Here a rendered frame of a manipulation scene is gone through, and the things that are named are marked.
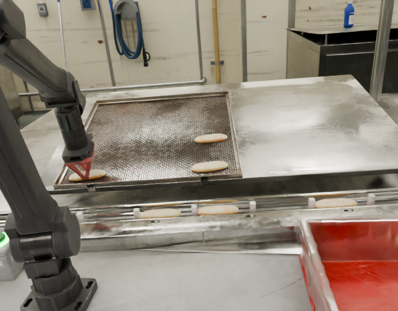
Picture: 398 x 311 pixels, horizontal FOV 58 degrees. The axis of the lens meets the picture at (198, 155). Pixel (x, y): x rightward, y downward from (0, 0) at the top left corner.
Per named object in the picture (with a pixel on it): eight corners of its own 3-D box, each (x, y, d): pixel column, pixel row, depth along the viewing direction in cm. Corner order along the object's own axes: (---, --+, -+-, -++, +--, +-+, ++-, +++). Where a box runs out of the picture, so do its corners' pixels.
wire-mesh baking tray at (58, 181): (54, 189, 96) (52, 185, 95) (96, 103, 137) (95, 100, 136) (242, 178, 94) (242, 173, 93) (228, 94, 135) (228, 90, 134)
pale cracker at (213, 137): (195, 144, 108) (194, 140, 107) (194, 137, 111) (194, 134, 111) (228, 140, 108) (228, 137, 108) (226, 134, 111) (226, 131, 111)
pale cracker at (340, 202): (316, 210, 84) (316, 206, 84) (311, 201, 88) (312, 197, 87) (360, 208, 84) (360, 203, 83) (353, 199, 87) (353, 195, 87)
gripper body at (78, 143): (94, 139, 99) (87, 115, 95) (89, 159, 90) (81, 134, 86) (70, 142, 99) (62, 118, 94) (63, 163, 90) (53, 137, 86)
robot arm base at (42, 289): (20, 316, 66) (81, 319, 65) (6, 282, 63) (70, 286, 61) (44, 281, 74) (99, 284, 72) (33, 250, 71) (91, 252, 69)
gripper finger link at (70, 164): (100, 167, 102) (92, 139, 96) (97, 182, 96) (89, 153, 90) (76, 170, 101) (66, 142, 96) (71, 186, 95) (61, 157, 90)
